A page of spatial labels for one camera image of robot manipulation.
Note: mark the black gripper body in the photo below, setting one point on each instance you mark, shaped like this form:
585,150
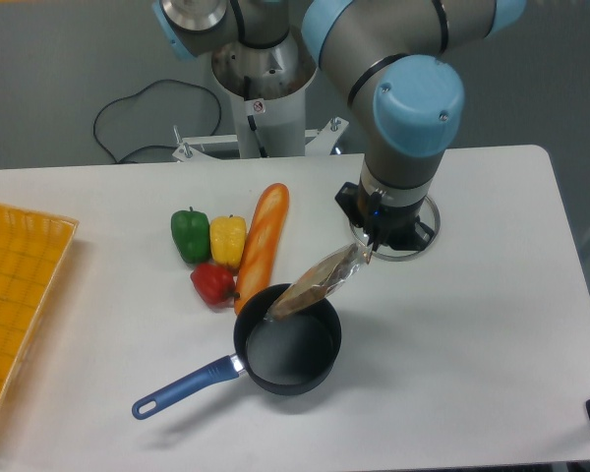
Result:
358,206

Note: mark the toast slice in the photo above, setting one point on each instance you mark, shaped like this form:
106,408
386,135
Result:
320,281

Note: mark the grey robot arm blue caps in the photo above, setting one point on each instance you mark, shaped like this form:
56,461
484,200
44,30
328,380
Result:
383,57

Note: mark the glass pot lid blue knob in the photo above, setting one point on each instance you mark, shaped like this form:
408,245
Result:
409,230

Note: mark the orange baguette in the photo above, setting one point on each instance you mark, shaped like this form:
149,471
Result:
261,245

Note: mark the yellow bell pepper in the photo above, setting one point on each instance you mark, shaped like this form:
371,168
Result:
227,235

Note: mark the red bell pepper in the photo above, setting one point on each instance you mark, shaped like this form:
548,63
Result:
215,284

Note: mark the green bell pepper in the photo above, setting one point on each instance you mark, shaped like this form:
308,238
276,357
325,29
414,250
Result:
190,234

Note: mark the yellow woven basket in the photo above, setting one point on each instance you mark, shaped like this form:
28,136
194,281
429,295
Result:
33,246

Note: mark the black pot blue handle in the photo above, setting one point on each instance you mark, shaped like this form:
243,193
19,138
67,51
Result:
286,358

